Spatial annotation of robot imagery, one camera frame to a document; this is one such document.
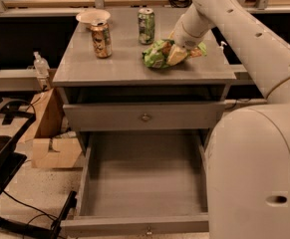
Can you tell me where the black chair frame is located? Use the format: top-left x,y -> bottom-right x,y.
0,98 -> 77,239

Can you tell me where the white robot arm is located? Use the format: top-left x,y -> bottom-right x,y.
174,0 -> 290,239

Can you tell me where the green soda can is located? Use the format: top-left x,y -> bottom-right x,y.
138,8 -> 155,45

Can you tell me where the brown gold soda can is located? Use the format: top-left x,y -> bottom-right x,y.
91,19 -> 112,59

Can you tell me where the cardboard box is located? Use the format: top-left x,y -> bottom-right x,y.
20,87 -> 82,168

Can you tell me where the grey drawer cabinet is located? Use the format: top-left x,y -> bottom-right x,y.
53,7 -> 236,148

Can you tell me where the black floor cable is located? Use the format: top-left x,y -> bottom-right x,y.
2,189 -> 60,226

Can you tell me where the small white pump bottle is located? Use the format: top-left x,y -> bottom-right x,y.
219,41 -> 227,53

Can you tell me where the clear plastic bottle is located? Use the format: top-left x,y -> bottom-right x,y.
34,52 -> 50,77

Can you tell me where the open grey middle drawer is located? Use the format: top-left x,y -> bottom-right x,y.
62,130 -> 208,238

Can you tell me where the white bowl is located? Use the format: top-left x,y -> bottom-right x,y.
76,8 -> 111,28

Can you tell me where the green rice chip bag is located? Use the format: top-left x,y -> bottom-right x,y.
143,39 -> 207,69

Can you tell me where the closed grey upper drawer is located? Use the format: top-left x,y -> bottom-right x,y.
63,102 -> 225,131

